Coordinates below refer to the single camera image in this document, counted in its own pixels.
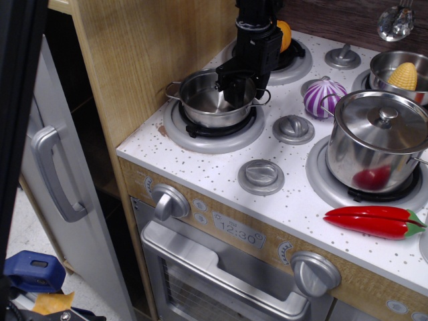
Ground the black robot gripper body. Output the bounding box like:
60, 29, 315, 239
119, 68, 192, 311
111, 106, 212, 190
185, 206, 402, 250
216, 0, 284, 100

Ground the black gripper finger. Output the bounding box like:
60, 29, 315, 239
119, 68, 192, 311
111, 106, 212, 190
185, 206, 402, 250
224, 78, 255, 107

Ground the small steel two-handled pan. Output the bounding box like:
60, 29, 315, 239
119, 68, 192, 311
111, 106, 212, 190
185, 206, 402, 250
165, 68, 259, 128

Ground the steel pan back right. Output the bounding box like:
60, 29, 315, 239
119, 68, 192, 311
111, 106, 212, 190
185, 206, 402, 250
369, 51, 427, 106

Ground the back left black burner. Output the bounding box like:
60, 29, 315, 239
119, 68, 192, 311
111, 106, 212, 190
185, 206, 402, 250
227, 37, 306, 75

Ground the black burner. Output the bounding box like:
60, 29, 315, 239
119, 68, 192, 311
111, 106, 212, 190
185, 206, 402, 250
179, 102, 257, 138
227, 37, 306, 75
347, 166, 422, 203

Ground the orange toy pumpkin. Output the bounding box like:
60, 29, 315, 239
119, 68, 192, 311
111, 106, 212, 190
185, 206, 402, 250
277, 20, 292, 54

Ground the front left black burner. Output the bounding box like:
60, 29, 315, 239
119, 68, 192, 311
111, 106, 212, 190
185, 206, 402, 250
179, 102, 257, 138

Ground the grey stovetop knob middle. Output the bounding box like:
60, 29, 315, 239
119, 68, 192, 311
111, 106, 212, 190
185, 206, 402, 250
272, 115, 315, 145

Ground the grey stovetop knob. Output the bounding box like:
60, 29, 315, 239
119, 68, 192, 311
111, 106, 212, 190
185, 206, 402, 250
324, 44, 361, 70
237, 159, 285, 196
272, 115, 315, 145

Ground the purple striped toy onion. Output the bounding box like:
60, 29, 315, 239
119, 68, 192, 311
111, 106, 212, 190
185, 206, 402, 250
304, 78, 347, 118

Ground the grey stovetop knob back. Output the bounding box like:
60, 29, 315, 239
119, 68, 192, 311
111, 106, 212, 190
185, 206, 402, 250
324, 44, 361, 70

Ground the grey stovetop knob front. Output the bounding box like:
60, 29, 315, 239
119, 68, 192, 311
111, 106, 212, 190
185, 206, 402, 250
237, 159, 285, 196

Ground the left oven dial knob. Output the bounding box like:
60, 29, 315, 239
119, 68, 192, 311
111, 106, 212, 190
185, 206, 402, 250
152, 183, 191, 221

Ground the oven dial knob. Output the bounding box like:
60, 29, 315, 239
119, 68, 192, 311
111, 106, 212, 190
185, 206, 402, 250
152, 183, 191, 221
291, 251, 342, 298

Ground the hanging steel ladle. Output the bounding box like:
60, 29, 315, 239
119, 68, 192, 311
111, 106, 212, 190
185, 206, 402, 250
377, 1, 415, 42

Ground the large steel pot with lid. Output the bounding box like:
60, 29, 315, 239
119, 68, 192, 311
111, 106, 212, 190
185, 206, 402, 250
326, 90, 427, 193

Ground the yellow toy corn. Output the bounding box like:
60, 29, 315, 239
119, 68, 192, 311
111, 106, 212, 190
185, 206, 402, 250
387, 62, 417, 91

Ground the front right black burner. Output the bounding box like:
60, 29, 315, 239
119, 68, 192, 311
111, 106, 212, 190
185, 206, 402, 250
347, 166, 422, 203

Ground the silver oven door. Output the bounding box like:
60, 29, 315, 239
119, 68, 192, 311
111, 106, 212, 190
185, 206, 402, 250
140, 219, 334, 320

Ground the red toy chili pepper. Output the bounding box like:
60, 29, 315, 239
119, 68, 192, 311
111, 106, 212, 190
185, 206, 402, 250
324, 206, 427, 240

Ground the right oven dial knob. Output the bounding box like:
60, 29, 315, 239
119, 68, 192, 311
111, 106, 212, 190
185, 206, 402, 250
291, 251, 342, 298

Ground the grey fridge door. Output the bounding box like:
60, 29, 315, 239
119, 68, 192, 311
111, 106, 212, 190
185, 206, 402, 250
21, 39, 136, 320

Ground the black pole foreground left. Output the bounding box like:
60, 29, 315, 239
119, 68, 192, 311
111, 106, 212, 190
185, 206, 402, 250
0, 0, 49, 278

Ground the blue clamp tool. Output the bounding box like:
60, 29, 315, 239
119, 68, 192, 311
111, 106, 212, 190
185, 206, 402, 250
3, 250, 66, 294

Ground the grey fridge door handle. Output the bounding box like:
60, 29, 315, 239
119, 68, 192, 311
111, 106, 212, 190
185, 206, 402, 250
31, 125, 88, 223

